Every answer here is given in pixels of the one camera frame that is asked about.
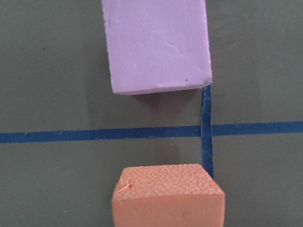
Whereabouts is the orange foam block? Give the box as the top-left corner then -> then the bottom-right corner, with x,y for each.
112,164 -> 225,227

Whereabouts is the blue tape line lengthwise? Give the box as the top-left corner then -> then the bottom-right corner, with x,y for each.
200,85 -> 214,178

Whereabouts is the pink foam block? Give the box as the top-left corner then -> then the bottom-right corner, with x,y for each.
102,0 -> 212,95

